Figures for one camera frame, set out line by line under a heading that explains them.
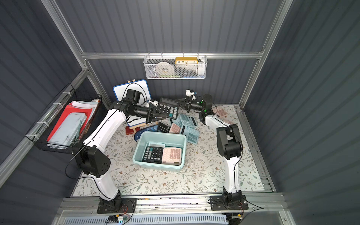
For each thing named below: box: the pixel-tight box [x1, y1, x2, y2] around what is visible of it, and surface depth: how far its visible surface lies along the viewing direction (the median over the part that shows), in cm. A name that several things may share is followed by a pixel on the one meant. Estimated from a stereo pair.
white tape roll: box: [155, 61, 175, 76], surface depth 86 cm
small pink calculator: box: [168, 122, 181, 135], surface depth 100 cm
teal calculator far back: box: [179, 113, 198, 128], surface depth 110 cm
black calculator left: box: [157, 121, 171, 134], surface depth 101 cm
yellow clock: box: [174, 56, 199, 65], surface depth 90 cm
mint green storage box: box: [132, 131, 187, 172], surface depth 89 cm
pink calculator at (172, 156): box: [161, 147, 183, 166], surface depth 88 cm
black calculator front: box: [142, 142, 166, 165], surface depth 90 cm
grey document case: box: [46, 112, 88, 146], surface depth 68 cm
